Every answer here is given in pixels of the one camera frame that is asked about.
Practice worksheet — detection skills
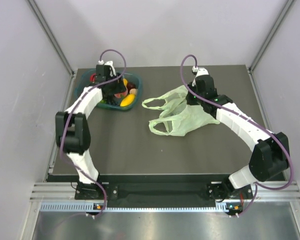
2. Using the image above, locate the orange mango fruit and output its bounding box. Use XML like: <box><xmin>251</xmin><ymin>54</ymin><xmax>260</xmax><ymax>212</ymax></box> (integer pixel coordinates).
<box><xmin>123</xmin><ymin>78</ymin><xmax>128</xmax><ymax>87</ymax></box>

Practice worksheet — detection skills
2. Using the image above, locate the pink peach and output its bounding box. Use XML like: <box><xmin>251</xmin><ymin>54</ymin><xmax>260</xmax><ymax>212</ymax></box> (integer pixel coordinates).
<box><xmin>114</xmin><ymin>90</ymin><xmax>128</xmax><ymax>99</ymax></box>

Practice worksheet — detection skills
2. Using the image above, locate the beige mushroom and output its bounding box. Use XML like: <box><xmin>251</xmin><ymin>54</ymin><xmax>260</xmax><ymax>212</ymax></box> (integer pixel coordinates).
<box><xmin>129</xmin><ymin>88</ymin><xmax>138</xmax><ymax>96</ymax></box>

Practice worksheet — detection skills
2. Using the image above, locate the yellow lemon fruit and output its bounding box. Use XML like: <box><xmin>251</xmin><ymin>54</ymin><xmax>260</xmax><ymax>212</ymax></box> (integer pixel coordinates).
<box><xmin>120</xmin><ymin>93</ymin><xmax>136</xmax><ymax>108</ymax></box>

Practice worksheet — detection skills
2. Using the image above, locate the green plastic bag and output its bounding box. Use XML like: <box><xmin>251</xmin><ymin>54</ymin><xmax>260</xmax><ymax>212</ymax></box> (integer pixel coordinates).
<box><xmin>141</xmin><ymin>85</ymin><xmax>220</xmax><ymax>137</ymax></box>

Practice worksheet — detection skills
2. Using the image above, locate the dark blue grape bunch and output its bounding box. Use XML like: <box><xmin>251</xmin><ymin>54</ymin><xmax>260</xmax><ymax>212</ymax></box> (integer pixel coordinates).
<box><xmin>100</xmin><ymin>96</ymin><xmax>120</xmax><ymax>106</ymax></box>

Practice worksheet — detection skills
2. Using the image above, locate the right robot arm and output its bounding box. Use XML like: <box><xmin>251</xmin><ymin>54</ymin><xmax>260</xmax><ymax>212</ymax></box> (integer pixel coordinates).
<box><xmin>185</xmin><ymin>73</ymin><xmax>293</xmax><ymax>198</ymax></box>

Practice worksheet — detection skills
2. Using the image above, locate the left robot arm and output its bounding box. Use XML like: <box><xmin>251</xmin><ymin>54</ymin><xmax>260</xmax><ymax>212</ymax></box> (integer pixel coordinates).
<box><xmin>55</xmin><ymin>60</ymin><xmax>126</xmax><ymax>199</ymax></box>

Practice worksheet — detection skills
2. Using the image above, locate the teal plastic basket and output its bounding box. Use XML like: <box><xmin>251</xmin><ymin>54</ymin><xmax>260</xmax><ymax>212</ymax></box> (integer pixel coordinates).
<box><xmin>73</xmin><ymin>68</ymin><xmax>143</xmax><ymax>111</ymax></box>

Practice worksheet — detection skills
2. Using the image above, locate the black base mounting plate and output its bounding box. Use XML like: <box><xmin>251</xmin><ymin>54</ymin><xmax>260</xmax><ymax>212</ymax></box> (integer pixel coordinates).
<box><xmin>74</xmin><ymin>181</ymin><xmax>253</xmax><ymax>201</ymax></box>

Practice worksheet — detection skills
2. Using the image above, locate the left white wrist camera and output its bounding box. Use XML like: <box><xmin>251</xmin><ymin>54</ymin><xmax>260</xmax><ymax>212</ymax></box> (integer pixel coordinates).
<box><xmin>96</xmin><ymin>60</ymin><xmax>117</xmax><ymax>77</ymax></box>

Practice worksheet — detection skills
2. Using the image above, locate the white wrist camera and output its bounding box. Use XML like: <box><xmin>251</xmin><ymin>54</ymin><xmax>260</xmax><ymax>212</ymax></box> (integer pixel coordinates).
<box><xmin>191</xmin><ymin>66</ymin><xmax>209</xmax><ymax>78</ymax></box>
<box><xmin>96</xmin><ymin>60</ymin><xmax>117</xmax><ymax>77</ymax></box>

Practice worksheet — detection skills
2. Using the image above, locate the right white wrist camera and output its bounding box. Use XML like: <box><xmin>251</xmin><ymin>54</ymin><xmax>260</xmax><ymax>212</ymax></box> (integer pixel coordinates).
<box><xmin>191</xmin><ymin>66</ymin><xmax>209</xmax><ymax>78</ymax></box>

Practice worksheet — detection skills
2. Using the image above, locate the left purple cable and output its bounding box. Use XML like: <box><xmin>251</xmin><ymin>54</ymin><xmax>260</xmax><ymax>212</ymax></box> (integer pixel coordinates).
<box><xmin>59</xmin><ymin>49</ymin><xmax>127</xmax><ymax>218</ymax></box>

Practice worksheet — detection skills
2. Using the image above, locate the purple cable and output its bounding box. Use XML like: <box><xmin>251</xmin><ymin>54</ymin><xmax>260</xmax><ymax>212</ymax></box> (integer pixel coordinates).
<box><xmin>59</xmin><ymin>49</ymin><xmax>127</xmax><ymax>218</ymax></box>
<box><xmin>180</xmin><ymin>54</ymin><xmax>295</xmax><ymax>218</ymax></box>

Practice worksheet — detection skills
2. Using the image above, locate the left aluminium frame post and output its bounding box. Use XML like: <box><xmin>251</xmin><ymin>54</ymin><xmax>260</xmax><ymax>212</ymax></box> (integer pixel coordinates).
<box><xmin>26</xmin><ymin>0</ymin><xmax>75</xmax><ymax>76</ymax></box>

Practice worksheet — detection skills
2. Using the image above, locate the aluminium frame post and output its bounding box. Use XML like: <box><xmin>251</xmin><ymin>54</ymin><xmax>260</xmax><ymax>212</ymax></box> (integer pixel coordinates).
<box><xmin>26</xmin><ymin>0</ymin><xmax>75</xmax><ymax>76</ymax></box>
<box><xmin>247</xmin><ymin>0</ymin><xmax>296</xmax><ymax>75</ymax></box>

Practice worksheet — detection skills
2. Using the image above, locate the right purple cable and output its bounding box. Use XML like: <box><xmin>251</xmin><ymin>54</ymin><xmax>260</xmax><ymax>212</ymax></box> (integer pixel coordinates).
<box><xmin>180</xmin><ymin>54</ymin><xmax>295</xmax><ymax>218</ymax></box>

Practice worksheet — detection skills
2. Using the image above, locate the right aluminium frame post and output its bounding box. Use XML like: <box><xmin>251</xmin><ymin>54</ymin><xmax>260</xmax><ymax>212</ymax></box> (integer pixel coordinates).
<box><xmin>247</xmin><ymin>0</ymin><xmax>296</xmax><ymax>75</ymax></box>

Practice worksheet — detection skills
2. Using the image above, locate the grey slotted cable duct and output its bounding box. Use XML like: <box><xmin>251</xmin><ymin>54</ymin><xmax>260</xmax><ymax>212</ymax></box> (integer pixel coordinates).
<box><xmin>40</xmin><ymin>202</ymin><xmax>229</xmax><ymax>213</ymax></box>

